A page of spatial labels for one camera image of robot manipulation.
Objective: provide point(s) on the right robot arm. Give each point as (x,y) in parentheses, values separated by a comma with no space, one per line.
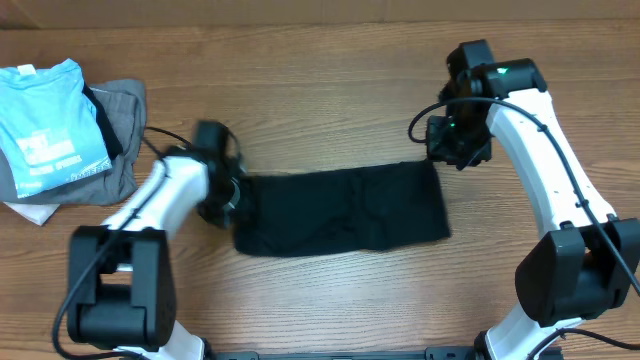
(584,263)

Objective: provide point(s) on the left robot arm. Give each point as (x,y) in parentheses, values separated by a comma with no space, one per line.
(121,293)

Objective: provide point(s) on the black t-shirt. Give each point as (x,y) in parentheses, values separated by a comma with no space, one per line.
(377,208)

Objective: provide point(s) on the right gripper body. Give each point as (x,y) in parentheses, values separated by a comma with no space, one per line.
(463,141)

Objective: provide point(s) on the black folded garment in stack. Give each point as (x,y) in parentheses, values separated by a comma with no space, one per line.
(111,141)

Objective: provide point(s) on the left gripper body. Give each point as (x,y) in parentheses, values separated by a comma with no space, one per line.
(222,202)

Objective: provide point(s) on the grey folded t-shirt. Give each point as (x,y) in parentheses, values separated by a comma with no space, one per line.
(121,115)

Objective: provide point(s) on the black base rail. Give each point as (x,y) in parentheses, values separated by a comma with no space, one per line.
(432,353)

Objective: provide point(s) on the white folded garment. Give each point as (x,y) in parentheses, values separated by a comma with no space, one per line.
(37,214)

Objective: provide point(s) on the light blue folded t-shirt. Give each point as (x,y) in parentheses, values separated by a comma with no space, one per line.
(49,130)

